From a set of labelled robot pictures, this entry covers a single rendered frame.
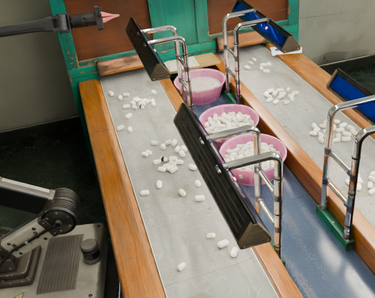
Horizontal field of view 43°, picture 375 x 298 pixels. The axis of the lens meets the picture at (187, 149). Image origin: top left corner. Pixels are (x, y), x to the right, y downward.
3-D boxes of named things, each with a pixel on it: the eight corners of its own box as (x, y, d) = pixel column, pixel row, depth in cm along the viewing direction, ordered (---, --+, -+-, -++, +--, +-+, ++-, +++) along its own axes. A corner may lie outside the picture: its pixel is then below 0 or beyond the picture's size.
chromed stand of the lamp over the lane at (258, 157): (228, 287, 147) (219, 171, 123) (208, 243, 164) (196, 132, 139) (285, 270, 151) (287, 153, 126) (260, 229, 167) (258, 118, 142)
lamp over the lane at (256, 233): (240, 251, 110) (239, 228, 106) (173, 123, 161) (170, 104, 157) (272, 242, 111) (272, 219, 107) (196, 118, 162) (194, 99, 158)
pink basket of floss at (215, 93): (210, 112, 238) (209, 94, 233) (166, 102, 251) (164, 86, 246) (235, 88, 256) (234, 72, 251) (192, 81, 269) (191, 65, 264)
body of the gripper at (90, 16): (103, 29, 216) (87, 31, 216) (99, 6, 214) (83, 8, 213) (102, 29, 210) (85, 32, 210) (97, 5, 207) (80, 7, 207)
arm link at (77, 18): (71, 28, 209) (68, 15, 208) (73, 28, 216) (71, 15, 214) (86, 26, 209) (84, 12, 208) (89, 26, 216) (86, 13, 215)
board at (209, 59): (162, 75, 258) (162, 74, 257) (156, 65, 270) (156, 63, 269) (220, 63, 263) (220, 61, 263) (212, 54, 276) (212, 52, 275)
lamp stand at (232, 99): (238, 115, 233) (233, 26, 209) (224, 97, 250) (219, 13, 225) (274, 106, 237) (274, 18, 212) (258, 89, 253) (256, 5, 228)
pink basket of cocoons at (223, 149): (233, 198, 182) (232, 178, 177) (212, 160, 204) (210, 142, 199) (298, 181, 187) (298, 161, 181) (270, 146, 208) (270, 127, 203)
